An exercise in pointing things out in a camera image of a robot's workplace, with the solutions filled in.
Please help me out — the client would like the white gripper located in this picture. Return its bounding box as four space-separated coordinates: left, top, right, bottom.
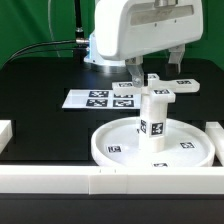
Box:
95 0 203 88

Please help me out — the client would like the white cross-shaped table base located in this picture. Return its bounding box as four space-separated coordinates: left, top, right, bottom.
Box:
112 73 200 96

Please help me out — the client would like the white round table top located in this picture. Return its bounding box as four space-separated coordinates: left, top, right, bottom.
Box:
91 117 215 168

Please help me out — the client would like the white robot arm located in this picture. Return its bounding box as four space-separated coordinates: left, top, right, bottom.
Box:
85 0 203 87

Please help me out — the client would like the black vertical pole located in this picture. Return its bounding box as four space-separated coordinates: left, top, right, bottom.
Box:
74 0 84 61

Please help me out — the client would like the white marker plate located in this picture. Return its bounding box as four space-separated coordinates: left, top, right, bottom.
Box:
62 90 140 109

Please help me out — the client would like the white right fence block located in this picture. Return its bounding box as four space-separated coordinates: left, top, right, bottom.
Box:
205 122 224 167

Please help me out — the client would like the white fence block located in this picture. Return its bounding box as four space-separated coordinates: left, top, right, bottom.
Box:
205 122 224 167
0 120 13 154

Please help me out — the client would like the white left fence block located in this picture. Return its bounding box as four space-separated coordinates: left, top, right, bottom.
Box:
0 120 13 154

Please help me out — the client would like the white front fence bar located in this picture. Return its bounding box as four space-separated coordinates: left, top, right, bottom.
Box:
0 165 224 195

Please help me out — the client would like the black cable lower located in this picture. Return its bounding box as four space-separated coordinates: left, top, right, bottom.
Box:
13 47 89 59

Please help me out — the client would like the black cable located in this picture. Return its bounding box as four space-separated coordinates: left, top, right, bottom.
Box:
13 47 89 59
6 39 90 64

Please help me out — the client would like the black cable upper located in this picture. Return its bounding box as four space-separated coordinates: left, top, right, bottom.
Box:
6 39 90 64

